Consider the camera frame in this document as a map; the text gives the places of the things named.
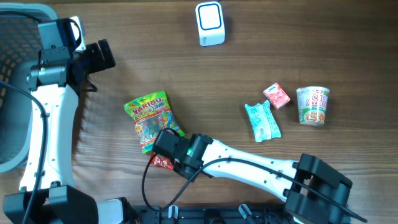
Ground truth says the red KitKat bar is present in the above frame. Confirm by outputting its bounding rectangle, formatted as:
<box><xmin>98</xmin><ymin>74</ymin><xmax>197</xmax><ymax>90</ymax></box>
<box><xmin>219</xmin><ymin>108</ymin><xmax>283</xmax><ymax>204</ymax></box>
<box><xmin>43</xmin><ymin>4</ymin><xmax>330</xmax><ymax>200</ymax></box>
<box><xmin>151</xmin><ymin>156</ymin><xmax>174</xmax><ymax>170</ymax></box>

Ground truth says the Haribo gummy bag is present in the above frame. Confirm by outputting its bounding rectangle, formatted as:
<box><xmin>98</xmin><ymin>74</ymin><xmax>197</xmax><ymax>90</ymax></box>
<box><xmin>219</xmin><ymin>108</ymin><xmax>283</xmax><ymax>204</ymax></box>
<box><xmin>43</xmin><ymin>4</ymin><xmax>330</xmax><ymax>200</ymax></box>
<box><xmin>123</xmin><ymin>91</ymin><xmax>185</xmax><ymax>154</ymax></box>

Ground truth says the teal tissue pack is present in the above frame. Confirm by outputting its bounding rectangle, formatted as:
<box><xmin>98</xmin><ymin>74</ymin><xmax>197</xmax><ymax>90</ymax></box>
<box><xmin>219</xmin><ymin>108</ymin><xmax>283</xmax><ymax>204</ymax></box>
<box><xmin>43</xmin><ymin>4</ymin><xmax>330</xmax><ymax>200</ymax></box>
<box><xmin>244</xmin><ymin>100</ymin><xmax>282</xmax><ymax>142</ymax></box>

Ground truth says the red white small box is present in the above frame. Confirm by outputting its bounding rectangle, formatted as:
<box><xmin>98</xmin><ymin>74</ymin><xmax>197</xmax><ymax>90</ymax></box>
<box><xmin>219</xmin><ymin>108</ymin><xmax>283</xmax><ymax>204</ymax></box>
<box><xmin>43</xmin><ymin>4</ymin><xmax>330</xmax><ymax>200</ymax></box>
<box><xmin>263</xmin><ymin>83</ymin><xmax>290</xmax><ymax>110</ymax></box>

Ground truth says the instant noodle cup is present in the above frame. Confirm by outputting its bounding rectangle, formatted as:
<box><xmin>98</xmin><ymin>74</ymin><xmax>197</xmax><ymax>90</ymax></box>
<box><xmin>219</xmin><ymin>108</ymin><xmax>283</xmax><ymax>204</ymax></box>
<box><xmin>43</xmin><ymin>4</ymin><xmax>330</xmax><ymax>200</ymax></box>
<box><xmin>296</xmin><ymin>86</ymin><xmax>330</xmax><ymax>126</ymax></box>

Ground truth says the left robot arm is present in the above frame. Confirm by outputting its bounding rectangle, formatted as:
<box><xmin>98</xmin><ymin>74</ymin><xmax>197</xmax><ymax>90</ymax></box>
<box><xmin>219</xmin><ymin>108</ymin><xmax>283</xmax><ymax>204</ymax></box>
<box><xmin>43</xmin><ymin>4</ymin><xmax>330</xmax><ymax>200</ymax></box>
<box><xmin>3</xmin><ymin>17</ymin><xmax>123</xmax><ymax>223</ymax></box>

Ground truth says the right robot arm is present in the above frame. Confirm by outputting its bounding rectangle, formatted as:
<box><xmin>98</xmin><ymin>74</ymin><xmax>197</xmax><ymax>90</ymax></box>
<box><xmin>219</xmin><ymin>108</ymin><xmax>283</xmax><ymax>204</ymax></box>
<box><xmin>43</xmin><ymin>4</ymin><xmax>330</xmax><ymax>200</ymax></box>
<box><xmin>152</xmin><ymin>130</ymin><xmax>354</xmax><ymax>223</ymax></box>

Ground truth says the white barcode scanner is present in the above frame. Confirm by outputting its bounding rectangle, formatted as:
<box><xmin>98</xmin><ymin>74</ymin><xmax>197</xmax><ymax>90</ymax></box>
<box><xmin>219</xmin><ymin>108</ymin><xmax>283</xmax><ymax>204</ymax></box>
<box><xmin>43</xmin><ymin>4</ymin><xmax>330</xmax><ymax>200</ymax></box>
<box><xmin>195</xmin><ymin>1</ymin><xmax>226</xmax><ymax>47</ymax></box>

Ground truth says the grey plastic basket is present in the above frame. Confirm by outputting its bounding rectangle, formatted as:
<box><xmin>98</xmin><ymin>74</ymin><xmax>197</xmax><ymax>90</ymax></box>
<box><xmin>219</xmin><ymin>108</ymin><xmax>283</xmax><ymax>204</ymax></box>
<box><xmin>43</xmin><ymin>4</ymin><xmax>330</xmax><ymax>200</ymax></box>
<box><xmin>1</xmin><ymin>2</ymin><xmax>58</xmax><ymax>173</ymax></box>

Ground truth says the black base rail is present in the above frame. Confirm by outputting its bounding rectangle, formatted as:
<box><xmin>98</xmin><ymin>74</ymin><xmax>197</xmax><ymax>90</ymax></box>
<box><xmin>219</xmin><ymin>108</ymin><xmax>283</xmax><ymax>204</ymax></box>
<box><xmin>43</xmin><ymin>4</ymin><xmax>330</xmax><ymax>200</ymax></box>
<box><xmin>93</xmin><ymin>197</ymin><xmax>312</xmax><ymax>224</ymax></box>

